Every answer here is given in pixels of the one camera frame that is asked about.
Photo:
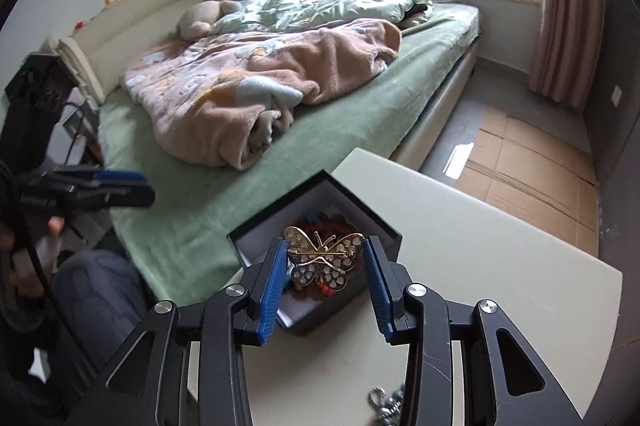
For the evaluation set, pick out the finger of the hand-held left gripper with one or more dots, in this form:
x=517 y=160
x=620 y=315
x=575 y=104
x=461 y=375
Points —
x=120 y=177
x=125 y=197

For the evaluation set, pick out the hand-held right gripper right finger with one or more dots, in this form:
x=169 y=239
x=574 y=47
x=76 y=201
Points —
x=378 y=291

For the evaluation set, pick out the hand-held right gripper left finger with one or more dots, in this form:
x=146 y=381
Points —
x=272 y=291

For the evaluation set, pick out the gold butterfly brooch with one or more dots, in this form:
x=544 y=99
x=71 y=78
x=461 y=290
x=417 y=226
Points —
x=325 y=266

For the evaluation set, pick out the black jewelry box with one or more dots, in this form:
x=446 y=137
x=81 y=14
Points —
x=360 y=211

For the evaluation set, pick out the person's left hand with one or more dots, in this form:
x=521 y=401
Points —
x=42 y=256

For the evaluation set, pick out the person's grey pants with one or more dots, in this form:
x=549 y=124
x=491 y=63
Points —
x=100 y=281

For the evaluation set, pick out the white bedside table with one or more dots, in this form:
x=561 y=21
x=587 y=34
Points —
x=500 y=306

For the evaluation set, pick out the cream padded headboard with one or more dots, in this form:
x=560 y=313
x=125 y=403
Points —
x=150 y=16

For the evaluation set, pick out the pink printed blanket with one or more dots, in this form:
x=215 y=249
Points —
x=250 y=91

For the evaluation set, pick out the bed with green sheet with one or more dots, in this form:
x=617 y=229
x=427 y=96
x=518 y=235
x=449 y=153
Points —
x=350 y=131

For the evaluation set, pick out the beige plush toy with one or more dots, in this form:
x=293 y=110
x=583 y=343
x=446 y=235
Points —
x=200 y=19

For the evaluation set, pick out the flattened cardboard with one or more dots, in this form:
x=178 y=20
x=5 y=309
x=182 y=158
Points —
x=530 y=186

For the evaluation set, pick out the light green duvet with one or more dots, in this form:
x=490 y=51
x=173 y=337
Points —
x=325 y=6

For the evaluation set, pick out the pink curtain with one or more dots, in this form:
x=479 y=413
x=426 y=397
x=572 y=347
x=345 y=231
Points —
x=565 y=6

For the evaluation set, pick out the white wall socket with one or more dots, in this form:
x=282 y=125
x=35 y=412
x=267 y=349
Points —
x=616 y=95

